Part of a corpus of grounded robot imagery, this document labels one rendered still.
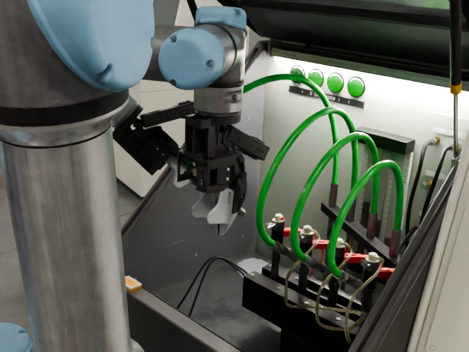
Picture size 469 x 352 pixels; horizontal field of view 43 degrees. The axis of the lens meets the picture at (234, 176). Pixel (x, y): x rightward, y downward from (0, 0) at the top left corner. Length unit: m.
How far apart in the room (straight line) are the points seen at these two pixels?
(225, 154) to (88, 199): 0.48
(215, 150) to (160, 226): 0.62
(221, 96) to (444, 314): 0.56
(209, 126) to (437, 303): 0.53
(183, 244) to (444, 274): 0.72
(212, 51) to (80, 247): 0.36
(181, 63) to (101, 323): 0.36
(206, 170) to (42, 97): 0.52
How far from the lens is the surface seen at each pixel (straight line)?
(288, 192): 1.67
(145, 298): 1.35
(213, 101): 0.89
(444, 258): 1.14
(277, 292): 1.33
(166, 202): 1.50
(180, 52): 0.76
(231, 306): 1.55
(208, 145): 0.90
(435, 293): 1.15
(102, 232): 0.49
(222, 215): 0.97
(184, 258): 1.62
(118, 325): 0.55
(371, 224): 1.32
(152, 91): 4.08
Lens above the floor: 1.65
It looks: 20 degrees down
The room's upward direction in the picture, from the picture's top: 3 degrees clockwise
